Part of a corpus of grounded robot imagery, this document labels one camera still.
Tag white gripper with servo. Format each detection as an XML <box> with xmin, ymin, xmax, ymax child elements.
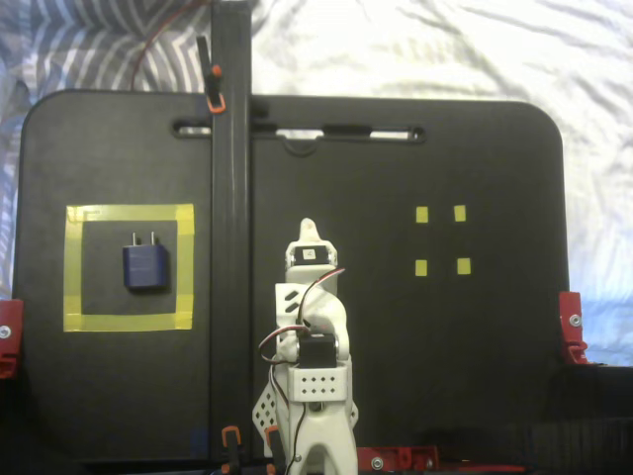
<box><xmin>284</xmin><ymin>217</ymin><xmax>344</xmax><ymax>297</ymax></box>

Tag blue and white charger block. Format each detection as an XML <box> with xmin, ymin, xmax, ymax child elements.
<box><xmin>122</xmin><ymin>231</ymin><xmax>170</xmax><ymax>297</ymax></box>

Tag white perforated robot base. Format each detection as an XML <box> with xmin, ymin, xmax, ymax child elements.
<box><xmin>250</xmin><ymin>385</ymin><xmax>361</xmax><ymax>442</ymax></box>

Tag orange and black spring clamp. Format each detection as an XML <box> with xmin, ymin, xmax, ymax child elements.
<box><xmin>221</xmin><ymin>425</ymin><xmax>246</xmax><ymax>475</ymax></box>
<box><xmin>196</xmin><ymin>35</ymin><xmax>227</xmax><ymax>116</ymax></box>

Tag small orange base clamp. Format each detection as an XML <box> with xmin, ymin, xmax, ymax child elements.
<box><xmin>264</xmin><ymin>425</ymin><xmax>286</xmax><ymax>475</ymax></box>

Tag grey striped white bedsheet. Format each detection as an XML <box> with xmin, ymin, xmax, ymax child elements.
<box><xmin>0</xmin><ymin>0</ymin><xmax>633</xmax><ymax>367</ymax></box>

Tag red screw clamp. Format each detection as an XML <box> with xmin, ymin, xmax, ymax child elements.
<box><xmin>354</xmin><ymin>444</ymin><xmax>440</xmax><ymax>474</ymax></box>

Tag red corner clamp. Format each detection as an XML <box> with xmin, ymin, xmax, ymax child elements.
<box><xmin>0</xmin><ymin>298</ymin><xmax>25</xmax><ymax>380</ymax></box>
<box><xmin>557</xmin><ymin>290</ymin><xmax>590</xmax><ymax>366</ymax></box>

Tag black backdrop board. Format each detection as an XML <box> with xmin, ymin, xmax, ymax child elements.
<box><xmin>0</xmin><ymin>363</ymin><xmax>633</xmax><ymax>475</ymax></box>

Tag red white black servo wires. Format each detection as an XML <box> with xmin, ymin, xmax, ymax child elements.
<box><xmin>259</xmin><ymin>268</ymin><xmax>348</xmax><ymax>466</ymax></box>

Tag black flat rail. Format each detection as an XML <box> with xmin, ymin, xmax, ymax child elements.
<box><xmin>210</xmin><ymin>0</ymin><xmax>254</xmax><ymax>461</ymax></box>

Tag yellow tape square frame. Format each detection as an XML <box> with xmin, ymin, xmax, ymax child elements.
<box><xmin>62</xmin><ymin>202</ymin><xmax>196</xmax><ymax>333</ymax></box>

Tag thin red cable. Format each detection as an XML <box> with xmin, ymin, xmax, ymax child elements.
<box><xmin>129</xmin><ymin>0</ymin><xmax>214</xmax><ymax>93</ymax></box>

